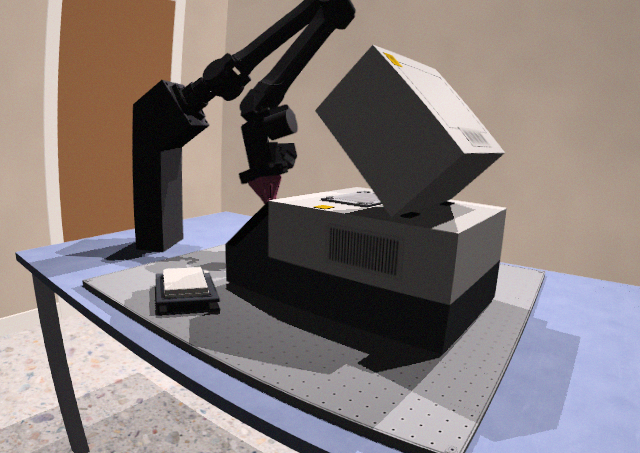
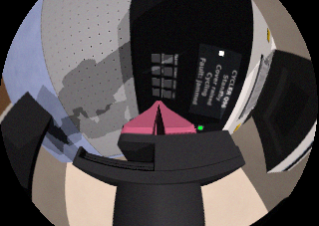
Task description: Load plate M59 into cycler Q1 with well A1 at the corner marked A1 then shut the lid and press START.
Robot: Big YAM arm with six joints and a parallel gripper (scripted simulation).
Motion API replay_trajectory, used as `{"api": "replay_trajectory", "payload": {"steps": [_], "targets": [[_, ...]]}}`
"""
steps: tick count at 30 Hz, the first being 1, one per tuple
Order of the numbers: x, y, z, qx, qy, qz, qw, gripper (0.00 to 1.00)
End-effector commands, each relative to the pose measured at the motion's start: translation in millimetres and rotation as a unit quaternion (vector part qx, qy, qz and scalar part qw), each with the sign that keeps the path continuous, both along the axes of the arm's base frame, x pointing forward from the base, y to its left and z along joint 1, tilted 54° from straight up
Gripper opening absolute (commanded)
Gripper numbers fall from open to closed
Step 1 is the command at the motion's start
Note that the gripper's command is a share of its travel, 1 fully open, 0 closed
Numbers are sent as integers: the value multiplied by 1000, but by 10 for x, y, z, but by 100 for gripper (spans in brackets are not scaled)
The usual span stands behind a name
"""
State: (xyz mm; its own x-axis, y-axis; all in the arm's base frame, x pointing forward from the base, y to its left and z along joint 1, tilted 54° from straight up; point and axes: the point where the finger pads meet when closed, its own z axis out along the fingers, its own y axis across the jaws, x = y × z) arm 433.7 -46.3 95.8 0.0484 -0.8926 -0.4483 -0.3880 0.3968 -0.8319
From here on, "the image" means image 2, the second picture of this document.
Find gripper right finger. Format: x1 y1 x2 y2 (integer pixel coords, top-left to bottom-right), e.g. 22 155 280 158
159 101 196 135

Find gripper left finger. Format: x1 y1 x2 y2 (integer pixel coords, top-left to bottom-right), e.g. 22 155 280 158
121 101 159 135

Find black and white benchtop lab instrument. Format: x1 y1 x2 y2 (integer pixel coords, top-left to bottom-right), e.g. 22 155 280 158
130 0 318 173

